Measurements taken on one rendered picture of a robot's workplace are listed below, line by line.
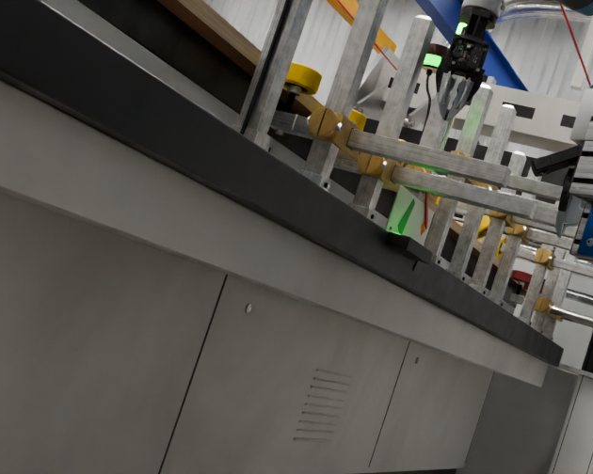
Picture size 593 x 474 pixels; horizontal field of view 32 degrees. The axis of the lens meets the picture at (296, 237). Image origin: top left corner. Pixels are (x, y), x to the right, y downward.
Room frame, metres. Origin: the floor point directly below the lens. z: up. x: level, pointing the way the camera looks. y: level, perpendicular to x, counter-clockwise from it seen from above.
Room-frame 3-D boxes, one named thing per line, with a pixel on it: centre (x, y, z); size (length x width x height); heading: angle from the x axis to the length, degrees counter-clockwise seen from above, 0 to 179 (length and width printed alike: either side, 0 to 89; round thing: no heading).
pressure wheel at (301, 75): (1.79, 0.09, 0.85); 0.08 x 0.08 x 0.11
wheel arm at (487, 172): (1.71, -0.09, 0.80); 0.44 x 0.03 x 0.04; 65
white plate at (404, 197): (2.12, -0.22, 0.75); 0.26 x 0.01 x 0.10; 155
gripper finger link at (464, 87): (1.93, -0.21, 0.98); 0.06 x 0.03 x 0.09; 175
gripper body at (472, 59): (1.93, -0.20, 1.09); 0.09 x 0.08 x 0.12; 175
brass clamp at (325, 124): (1.73, -0.01, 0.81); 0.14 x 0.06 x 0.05; 155
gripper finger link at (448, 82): (1.93, -0.18, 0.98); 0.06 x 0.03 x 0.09; 175
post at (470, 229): (2.62, -0.42, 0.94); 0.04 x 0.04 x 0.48; 65
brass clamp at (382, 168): (1.96, -0.11, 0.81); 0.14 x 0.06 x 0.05; 155
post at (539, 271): (3.52, -0.84, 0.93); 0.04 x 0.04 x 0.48; 65
